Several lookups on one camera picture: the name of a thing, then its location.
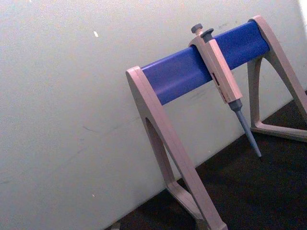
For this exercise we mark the beige pipette with grey tip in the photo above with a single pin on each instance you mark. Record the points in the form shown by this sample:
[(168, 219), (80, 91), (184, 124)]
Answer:
[(221, 72)]

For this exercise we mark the beige stand with blue bar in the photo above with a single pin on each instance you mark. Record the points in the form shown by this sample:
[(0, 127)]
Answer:
[(177, 79)]

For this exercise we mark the black table cloth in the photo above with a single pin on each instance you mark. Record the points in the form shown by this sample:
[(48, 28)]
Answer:
[(251, 187)]

